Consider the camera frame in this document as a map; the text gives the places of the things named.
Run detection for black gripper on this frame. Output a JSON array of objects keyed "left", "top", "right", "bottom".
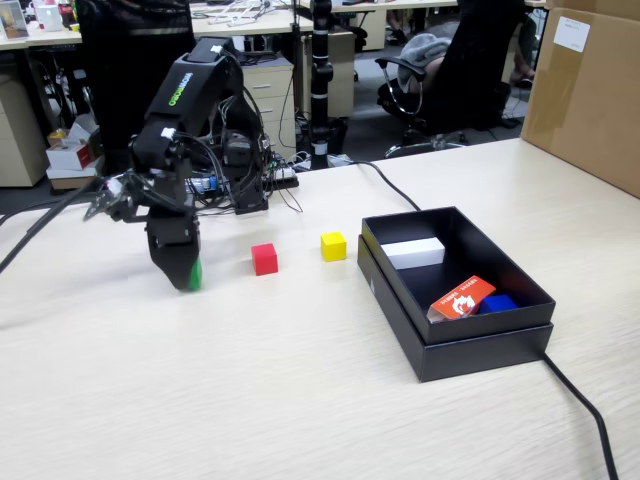
[{"left": 144, "top": 166, "right": 204, "bottom": 293}]

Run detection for green wooden cube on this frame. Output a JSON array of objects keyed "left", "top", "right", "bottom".
[{"left": 187, "top": 255, "right": 205, "bottom": 293}]

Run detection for red wooden cube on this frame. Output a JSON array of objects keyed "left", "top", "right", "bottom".
[{"left": 250, "top": 243, "right": 279, "bottom": 277}]

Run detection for yellow wooden cube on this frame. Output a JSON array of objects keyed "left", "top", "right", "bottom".
[{"left": 320, "top": 231, "right": 348, "bottom": 263}]

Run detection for white red cardboard box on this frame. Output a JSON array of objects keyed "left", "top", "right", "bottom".
[{"left": 45, "top": 139, "right": 97, "bottom": 172}]

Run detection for black cardboard box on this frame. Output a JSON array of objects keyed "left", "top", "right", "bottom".
[{"left": 356, "top": 205, "right": 557, "bottom": 384}]

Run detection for large brown cardboard box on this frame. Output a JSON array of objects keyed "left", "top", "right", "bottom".
[{"left": 519, "top": 0, "right": 640, "bottom": 200}]

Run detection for controller board with red LED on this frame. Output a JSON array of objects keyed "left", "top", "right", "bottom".
[{"left": 185, "top": 174, "right": 234, "bottom": 197}]

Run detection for black mesh office chair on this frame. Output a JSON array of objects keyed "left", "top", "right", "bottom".
[{"left": 73, "top": 0, "right": 211, "bottom": 194}]

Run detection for beige drawer cabinet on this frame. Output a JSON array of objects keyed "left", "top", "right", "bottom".
[{"left": 242, "top": 57, "right": 297, "bottom": 151}]

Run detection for beige side cabinet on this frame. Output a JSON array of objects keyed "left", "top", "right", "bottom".
[{"left": 0, "top": 74, "right": 50, "bottom": 189}]

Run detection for black vertical pole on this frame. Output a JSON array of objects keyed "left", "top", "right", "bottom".
[{"left": 308, "top": 0, "right": 335, "bottom": 157}]

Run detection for white rectangular block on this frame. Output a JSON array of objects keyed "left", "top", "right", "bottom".
[{"left": 380, "top": 236, "right": 446, "bottom": 271}]

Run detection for white laptop stand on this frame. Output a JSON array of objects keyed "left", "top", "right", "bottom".
[{"left": 205, "top": 2, "right": 271, "bottom": 27}]

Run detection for beige office desk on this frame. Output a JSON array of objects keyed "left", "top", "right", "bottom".
[
  {"left": 191, "top": 3, "right": 315, "bottom": 39},
  {"left": 0, "top": 22, "right": 84, "bottom": 52}
]

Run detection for tall beige cabinet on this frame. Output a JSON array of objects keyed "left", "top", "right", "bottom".
[{"left": 327, "top": 30, "right": 357, "bottom": 120}]

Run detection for orange paper carton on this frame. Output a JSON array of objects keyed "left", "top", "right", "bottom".
[{"left": 426, "top": 274, "right": 497, "bottom": 325}]

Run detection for grey cloth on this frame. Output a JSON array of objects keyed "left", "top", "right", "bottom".
[{"left": 399, "top": 30, "right": 454, "bottom": 95}]

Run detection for blue wooden cube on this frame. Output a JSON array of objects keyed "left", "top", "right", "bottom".
[{"left": 478, "top": 294, "right": 519, "bottom": 316}]

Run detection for black office chair chrome armrests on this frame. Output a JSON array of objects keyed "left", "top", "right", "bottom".
[{"left": 374, "top": 0, "right": 526, "bottom": 159}]

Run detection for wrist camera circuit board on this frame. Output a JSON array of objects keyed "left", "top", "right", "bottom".
[{"left": 82, "top": 173, "right": 139, "bottom": 224}]

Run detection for thick black camera cable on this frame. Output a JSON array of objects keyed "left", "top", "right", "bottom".
[{"left": 0, "top": 177, "right": 109, "bottom": 275}]

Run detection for thin black wire loop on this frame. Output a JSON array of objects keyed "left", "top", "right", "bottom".
[{"left": 276, "top": 183, "right": 304, "bottom": 214}]

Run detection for picture frame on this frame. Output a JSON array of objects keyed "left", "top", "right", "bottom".
[{"left": 0, "top": 0, "right": 30, "bottom": 41}]

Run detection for black cable under box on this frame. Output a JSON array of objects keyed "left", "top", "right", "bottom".
[{"left": 329, "top": 159, "right": 620, "bottom": 480}]

